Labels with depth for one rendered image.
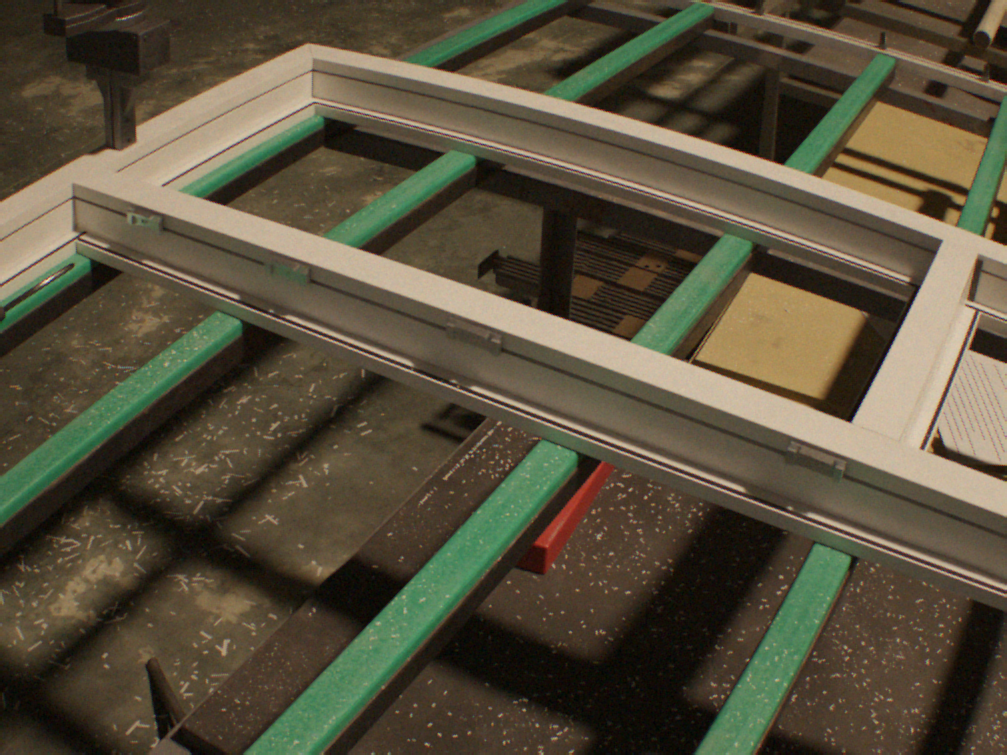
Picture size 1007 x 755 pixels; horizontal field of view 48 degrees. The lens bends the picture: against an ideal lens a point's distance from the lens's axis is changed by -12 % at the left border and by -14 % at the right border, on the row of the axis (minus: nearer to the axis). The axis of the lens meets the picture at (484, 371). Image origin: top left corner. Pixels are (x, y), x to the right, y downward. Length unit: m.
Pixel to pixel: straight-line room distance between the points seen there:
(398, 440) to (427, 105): 1.05
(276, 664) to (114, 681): 0.83
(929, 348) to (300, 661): 0.65
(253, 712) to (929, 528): 0.62
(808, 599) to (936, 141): 1.60
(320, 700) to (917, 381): 0.54
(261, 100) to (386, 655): 0.85
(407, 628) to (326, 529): 1.39
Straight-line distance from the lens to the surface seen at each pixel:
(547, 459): 0.99
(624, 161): 1.39
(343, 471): 2.35
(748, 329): 1.62
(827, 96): 2.57
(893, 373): 1.03
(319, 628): 1.23
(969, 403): 1.58
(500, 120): 1.45
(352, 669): 0.82
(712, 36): 2.12
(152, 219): 1.21
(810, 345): 1.61
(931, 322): 1.12
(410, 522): 1.34
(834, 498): 0.95
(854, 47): 2.11
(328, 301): 1.10
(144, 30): 1.27
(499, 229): 3.14
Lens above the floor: 1.47
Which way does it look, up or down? 34 degrees down
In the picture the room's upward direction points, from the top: 3 degrees clockwise
